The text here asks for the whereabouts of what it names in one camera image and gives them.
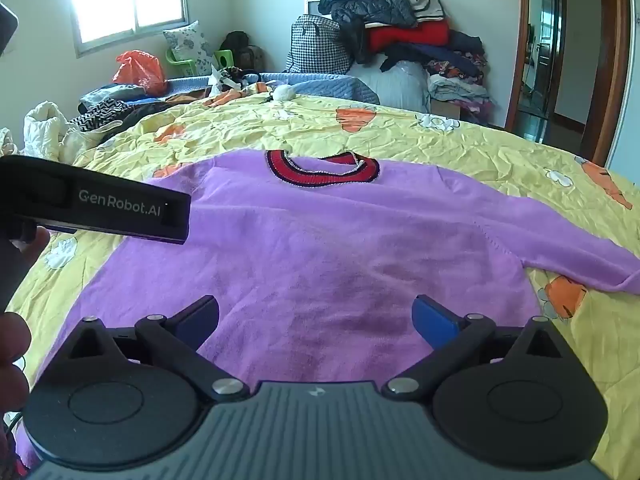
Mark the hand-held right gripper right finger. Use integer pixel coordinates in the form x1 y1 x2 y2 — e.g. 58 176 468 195
382 296 576 404

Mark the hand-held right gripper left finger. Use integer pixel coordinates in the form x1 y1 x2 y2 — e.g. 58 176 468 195
65 295 251 404

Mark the purple sweater with red collar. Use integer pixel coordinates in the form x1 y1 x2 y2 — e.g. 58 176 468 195
30 149 640 397

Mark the pile of folded clothes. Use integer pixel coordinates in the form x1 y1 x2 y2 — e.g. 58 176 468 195
382 30 490 117

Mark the person's left hand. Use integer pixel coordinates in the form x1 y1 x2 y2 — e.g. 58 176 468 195
0 226 52 461

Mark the black white zigzag cloth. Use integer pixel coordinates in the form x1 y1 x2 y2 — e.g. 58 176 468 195
67 100 132 134

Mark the white quilted jacket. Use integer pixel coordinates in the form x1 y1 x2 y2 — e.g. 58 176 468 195
22 101 69 162

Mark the orange plastic bag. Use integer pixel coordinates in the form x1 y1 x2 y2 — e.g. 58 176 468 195
112 50 169 96

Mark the green plastic chair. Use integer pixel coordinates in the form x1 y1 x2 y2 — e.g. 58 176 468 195
165 47 237 79

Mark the white floral pillow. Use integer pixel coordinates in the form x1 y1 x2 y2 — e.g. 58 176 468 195
162 20 216 77

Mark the yellow carrot printed blanket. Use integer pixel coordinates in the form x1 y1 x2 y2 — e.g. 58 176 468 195
0 93 640 467

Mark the dark backpack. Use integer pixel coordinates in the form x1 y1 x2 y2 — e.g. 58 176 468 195
220 31 264 74

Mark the light grey bundle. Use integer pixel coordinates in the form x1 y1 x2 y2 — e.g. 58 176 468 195
349 59 432 112

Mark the blue quilt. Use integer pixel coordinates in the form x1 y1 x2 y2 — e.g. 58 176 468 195
79 71 381 107

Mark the black white houndstooth bag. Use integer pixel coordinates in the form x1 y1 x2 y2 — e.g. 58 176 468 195
285 14 354 76

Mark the red garment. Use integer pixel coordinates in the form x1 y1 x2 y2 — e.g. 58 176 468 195
364 19 452 55

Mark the wooden door frame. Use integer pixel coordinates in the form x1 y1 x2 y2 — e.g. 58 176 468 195
504 0 632 167

